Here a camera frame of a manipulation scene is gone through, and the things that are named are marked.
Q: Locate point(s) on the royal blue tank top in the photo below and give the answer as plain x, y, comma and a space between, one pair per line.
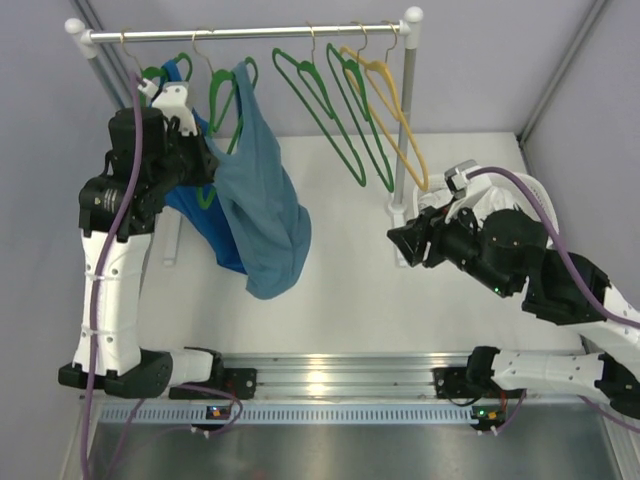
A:
201, 207

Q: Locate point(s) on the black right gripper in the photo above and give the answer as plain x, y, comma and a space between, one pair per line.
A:
411, 238

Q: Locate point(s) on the silver clothes rack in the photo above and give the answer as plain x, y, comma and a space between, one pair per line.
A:
89, 41

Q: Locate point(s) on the light blue tank top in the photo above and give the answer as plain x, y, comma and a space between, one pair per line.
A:
271, 229

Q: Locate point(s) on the white clothes in basket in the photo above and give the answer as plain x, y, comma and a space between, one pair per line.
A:
493, 200

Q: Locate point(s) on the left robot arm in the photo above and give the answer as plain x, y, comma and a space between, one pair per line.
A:
149, 156

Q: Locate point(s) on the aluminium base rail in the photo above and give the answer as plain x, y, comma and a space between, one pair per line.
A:
341, 390

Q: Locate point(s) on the white plastic laundry basket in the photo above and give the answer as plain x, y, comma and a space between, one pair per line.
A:
537, 191

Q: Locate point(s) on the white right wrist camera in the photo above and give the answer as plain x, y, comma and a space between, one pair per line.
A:
466, 191

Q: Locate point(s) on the yellow hanger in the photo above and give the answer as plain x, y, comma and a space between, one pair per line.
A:
380, 79

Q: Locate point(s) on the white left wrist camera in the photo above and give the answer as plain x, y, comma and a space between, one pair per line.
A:
173, 100

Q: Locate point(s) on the green hanger with blue top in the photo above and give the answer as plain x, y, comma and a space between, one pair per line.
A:
168, 72

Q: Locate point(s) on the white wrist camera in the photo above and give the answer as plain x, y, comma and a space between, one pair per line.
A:
466, 191
173, 100

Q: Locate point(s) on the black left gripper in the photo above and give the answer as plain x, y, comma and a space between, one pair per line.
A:
198, 163

